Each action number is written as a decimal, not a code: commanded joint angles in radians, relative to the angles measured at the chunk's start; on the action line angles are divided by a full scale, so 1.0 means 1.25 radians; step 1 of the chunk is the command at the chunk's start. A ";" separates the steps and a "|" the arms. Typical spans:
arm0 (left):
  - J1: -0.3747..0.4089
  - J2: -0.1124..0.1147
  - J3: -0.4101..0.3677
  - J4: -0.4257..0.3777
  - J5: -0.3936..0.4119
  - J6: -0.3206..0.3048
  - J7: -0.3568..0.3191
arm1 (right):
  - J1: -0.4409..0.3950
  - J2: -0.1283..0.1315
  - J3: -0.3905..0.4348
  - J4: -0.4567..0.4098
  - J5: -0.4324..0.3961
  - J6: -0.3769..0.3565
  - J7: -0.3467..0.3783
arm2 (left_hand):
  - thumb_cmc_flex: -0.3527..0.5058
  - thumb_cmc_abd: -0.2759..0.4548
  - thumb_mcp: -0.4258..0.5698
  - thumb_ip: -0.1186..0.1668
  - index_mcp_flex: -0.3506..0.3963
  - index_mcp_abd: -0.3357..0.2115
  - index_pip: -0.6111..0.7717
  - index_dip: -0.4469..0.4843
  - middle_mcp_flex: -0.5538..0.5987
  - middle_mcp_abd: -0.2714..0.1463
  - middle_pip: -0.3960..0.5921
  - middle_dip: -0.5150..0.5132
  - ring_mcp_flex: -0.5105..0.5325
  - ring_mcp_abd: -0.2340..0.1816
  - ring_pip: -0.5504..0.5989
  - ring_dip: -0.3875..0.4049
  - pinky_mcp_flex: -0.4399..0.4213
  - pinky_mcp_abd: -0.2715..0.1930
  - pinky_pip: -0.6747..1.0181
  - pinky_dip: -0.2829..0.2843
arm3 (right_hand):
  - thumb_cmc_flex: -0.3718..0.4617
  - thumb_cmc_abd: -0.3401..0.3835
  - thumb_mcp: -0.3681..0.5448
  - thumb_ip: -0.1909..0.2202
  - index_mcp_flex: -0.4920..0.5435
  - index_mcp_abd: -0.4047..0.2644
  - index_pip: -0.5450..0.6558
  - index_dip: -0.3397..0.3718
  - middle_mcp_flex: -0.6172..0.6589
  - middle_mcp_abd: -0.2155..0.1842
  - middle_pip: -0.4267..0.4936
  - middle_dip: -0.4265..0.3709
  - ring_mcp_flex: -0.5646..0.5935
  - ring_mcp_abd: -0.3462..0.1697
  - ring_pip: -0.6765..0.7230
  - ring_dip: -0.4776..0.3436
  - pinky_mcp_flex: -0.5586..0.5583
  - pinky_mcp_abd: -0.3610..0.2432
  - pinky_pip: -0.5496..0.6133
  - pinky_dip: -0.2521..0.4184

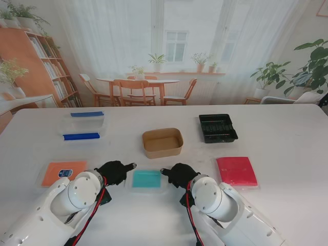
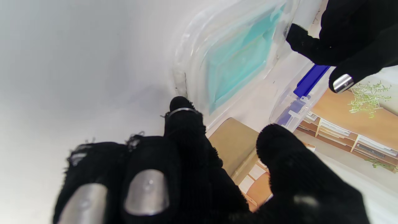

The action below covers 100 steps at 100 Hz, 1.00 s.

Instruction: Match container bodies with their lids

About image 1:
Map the red black arm cable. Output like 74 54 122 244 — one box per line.
186 184 206 246
69 176 107 246

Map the black stand clamp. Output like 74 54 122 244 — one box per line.
318 92 328 110

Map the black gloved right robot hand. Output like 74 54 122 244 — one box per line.
160 163 202 190

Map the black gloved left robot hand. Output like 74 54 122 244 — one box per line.
94 160 137 187

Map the clear lid with orange label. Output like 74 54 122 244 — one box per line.
39 160 89 188

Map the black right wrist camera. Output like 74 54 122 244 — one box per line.
179 193 192 208

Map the clear lid with teal label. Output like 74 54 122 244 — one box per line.
127 169 170 195

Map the black plastic tray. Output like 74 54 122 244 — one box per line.
198 114 239 144

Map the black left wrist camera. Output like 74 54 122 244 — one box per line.
98 188 113 206

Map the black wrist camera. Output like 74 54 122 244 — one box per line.
179 193 192 208
98 188 113 206

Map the printed room backdrop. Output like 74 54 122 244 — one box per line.
0 0 328 113

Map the clear lid with red label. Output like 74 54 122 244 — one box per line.
212 156 261 192

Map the brown kraft paper container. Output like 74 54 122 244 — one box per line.
142 128 183 160

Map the clear container with blue clips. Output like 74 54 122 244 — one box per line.
61 111 106 142

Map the red black left arm cable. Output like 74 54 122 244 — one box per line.
69 176 107 246

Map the red black right arm cable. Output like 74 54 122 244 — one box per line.
186 184 206 246

